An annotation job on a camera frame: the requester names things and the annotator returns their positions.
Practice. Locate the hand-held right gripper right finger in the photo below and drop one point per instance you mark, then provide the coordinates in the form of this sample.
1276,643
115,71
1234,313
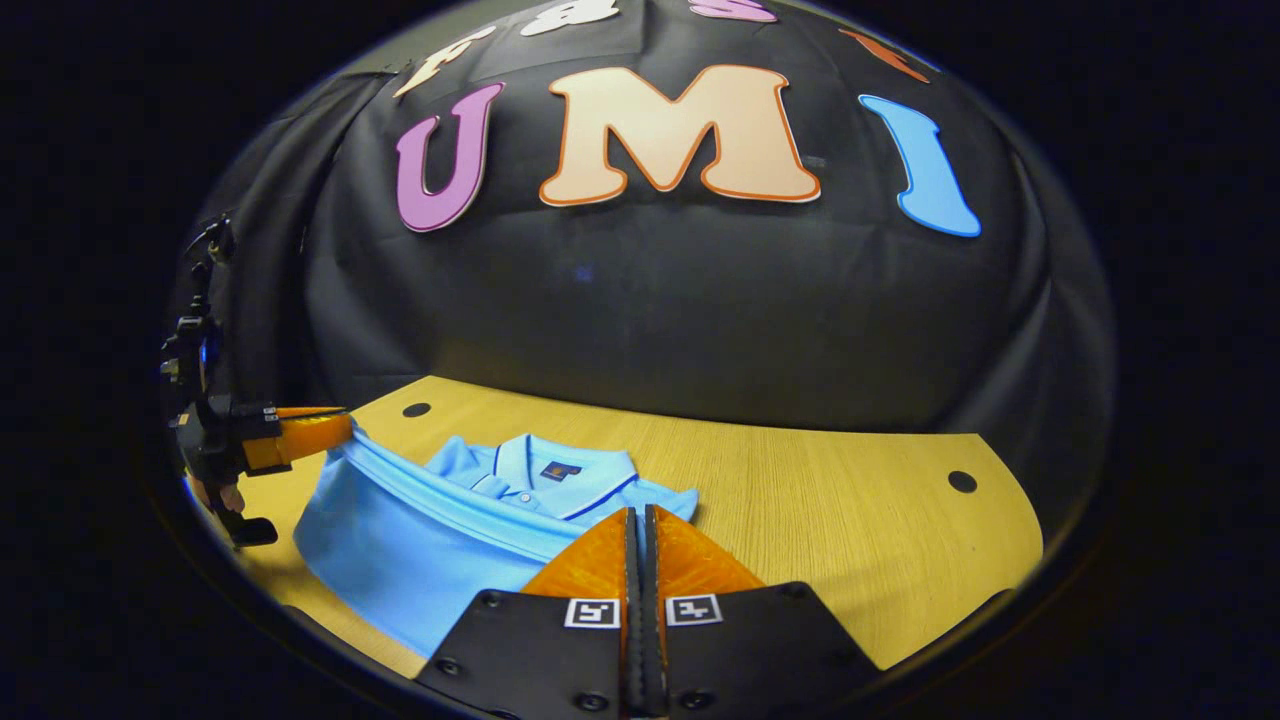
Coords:
750,650

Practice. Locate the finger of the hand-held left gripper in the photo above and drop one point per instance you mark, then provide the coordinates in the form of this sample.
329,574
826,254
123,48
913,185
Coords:
300,440

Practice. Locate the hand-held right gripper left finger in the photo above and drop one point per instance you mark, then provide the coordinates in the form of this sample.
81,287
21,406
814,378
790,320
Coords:
540,640

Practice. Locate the light blue T-shirt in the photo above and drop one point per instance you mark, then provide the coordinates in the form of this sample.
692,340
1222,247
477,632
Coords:
420,550

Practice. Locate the black backdrop cloth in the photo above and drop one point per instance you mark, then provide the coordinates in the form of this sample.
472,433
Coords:
700,320

